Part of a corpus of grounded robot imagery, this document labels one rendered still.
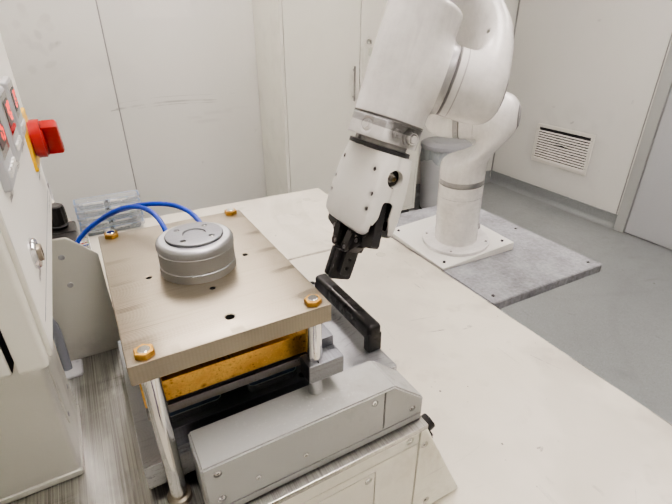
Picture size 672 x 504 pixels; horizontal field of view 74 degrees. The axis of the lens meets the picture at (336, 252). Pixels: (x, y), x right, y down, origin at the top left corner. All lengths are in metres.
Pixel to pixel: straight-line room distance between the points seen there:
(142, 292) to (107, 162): 2.52
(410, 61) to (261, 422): 0.40
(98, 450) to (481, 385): 0.62
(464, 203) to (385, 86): 0.77
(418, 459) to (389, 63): 0.46
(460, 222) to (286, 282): 0.87
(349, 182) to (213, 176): 2.58
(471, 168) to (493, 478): 0.74
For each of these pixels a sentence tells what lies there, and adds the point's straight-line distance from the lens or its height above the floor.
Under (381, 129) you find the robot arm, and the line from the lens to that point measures 0.51.
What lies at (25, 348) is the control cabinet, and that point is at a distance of 0.34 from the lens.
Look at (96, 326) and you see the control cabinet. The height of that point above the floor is 0.97.
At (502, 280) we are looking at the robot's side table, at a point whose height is 0.75.
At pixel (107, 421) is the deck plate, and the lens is 0.62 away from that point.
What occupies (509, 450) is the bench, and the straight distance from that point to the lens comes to 0.81.
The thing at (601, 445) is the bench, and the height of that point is 0.75.
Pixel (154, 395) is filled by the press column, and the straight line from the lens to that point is 0.42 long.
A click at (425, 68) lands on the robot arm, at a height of 1.30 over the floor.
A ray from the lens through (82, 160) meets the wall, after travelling 2.97.
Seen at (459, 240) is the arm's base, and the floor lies 0.80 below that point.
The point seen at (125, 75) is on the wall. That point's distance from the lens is 2.91.
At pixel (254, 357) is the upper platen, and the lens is 0.46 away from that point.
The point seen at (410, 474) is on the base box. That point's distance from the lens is 0.63.
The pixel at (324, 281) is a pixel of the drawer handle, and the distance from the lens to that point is 0.65.
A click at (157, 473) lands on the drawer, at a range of 0.51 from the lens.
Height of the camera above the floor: 1.35
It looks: 27 degrees down
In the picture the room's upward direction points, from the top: straight up
